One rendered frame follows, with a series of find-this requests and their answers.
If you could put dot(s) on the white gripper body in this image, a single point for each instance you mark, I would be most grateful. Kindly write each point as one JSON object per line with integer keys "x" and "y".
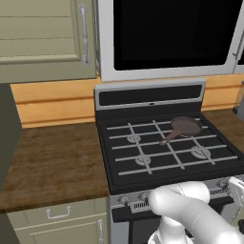
{"x": 236, "y": 193}

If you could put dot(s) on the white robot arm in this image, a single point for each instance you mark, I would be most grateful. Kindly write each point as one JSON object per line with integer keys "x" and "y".
{"x": 187, "y": 209}

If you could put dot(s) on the silver stove knob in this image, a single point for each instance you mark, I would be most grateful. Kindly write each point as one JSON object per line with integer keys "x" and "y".
{"x": 144, "y": 196}
{"x": 124, "y": 199}
{"x": 223, "y": 183}

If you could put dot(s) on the black and silver stove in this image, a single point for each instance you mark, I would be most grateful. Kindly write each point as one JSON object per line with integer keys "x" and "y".
{"x": 149, "y": 158}

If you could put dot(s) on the brown frying pan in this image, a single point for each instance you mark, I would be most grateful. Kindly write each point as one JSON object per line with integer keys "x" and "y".
{"x": 186, "y": 126}

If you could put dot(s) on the green drawer front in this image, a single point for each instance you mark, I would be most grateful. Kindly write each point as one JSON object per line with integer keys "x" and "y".
{"x": 82, "y": 211}

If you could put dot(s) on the white microwave oven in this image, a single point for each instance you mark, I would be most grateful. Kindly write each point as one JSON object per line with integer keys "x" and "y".
{"x": 168, "y": 35}

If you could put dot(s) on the green base cupboard door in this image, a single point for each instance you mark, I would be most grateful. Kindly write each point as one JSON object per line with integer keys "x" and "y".
{"x": 63, "y": 233}

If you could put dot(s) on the dark grey fridge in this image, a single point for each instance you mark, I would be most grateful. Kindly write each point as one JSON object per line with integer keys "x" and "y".
{"x": 8, "y": 136}

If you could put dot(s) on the green wall cupboard door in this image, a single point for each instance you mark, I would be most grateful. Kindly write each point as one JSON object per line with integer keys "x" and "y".
{"x": 41, "y": 38}

